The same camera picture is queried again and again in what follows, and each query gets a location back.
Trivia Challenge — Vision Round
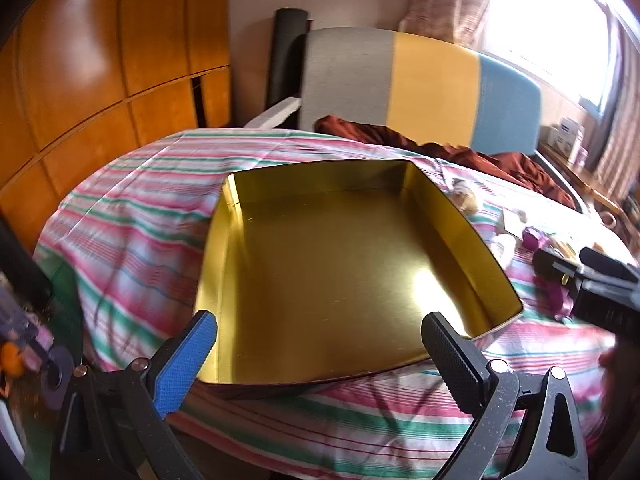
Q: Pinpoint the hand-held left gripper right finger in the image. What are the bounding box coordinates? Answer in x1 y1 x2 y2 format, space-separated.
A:
421 311 588 480

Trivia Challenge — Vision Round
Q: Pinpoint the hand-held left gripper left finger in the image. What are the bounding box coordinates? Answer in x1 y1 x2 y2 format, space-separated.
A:
50 309 218 480

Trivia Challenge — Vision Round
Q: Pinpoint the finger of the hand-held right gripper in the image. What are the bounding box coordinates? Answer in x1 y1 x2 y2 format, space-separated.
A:
580 247 640 283
532 250 581 286

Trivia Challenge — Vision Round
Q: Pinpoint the purple snack packet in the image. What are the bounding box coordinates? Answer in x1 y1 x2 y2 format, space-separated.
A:
522 227 551 251
545 280 573 321

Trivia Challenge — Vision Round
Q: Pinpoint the small clear snack packet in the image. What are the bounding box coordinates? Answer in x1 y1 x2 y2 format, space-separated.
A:
492 235 516 261

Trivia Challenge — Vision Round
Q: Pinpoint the gold tin box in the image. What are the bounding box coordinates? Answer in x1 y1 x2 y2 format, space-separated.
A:
192 159 524 401

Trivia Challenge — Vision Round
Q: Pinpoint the wooden desk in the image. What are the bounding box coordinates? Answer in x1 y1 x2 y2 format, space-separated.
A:
537 145 626 221

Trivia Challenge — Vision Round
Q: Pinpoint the dark red cloth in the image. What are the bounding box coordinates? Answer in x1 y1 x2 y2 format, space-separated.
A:
315 115 578 208

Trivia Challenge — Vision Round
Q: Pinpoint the white cardboard box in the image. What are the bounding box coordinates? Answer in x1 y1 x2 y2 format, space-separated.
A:
547 117 586 161

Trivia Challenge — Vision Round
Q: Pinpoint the beige patterned curtain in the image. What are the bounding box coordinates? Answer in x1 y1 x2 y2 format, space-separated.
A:
595 25 640 211
397 0 501 53

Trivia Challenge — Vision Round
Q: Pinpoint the striped bed sheet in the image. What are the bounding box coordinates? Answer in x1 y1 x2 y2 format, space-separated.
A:
32 127 636 480

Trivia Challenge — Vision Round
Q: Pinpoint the orange object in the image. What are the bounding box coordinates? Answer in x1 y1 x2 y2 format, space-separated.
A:
0 342 26 378

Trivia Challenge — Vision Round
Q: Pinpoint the grey yellow blue headboard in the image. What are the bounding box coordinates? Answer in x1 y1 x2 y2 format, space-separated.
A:
297 27 543 156

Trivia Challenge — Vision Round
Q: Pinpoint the window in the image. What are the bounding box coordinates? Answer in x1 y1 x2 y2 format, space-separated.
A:
487 0 616 111

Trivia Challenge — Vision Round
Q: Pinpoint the wooden wardrobe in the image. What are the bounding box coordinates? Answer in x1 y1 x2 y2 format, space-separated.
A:
0 0 233 261

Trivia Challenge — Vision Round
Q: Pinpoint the black rolled mat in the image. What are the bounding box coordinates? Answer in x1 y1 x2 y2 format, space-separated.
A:
265 7 313 121

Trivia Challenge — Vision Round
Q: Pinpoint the grey bed frame rail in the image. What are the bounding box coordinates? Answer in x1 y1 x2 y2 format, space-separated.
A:
534 152 591 213

